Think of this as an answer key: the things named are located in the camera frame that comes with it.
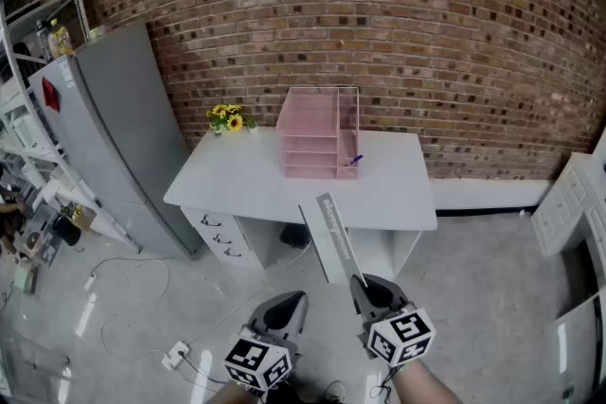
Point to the yellow bottle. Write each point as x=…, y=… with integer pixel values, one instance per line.
x=60, y=41

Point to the brown cardboard box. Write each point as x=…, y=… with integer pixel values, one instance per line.
x=85, y=218

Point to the white desk with drawers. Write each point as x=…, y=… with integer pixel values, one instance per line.
x=237, y=175

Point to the pink mesh file organizer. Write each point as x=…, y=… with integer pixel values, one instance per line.
x=308, y=118

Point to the black bin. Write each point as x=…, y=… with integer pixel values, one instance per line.
x=66, y=231

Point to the black object under desk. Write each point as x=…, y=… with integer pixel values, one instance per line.
x=296, y=235

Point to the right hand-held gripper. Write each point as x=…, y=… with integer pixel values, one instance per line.
x=383, y=303

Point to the grey book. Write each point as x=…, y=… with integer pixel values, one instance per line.
x=333, y=232

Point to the grey refrigerator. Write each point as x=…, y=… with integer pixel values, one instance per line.
x=123, y=118

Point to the sunflower bouquet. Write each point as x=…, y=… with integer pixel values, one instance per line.
x=233, y=122

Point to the red fridge magnet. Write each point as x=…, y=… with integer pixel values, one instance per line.
x=49, y=94

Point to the white cabinet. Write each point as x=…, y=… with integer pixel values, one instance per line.
x=563, y=198

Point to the square white power strip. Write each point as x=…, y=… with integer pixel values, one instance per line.
x=175, y=354

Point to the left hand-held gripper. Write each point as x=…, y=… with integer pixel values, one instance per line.
x=277, y=321

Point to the long white power strip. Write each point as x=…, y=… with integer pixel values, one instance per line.
x=90, y=283

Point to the person's right forearm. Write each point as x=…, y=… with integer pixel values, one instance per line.
x=423, y=385

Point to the blue pen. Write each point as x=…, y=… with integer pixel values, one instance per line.
x=356, y=159

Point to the person's left forearm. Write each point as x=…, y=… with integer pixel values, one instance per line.
x=227, y=395

